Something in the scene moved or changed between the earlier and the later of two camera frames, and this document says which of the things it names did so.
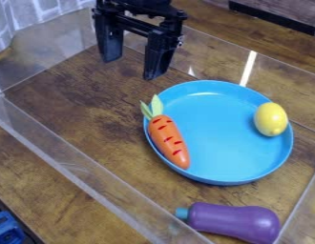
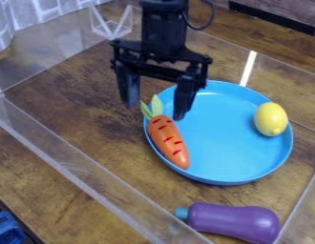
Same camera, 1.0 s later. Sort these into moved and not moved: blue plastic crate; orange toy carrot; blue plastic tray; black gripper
Moved: black gripper
Not moved: blue plastic crate; blue plastic tray; orange toy carrot
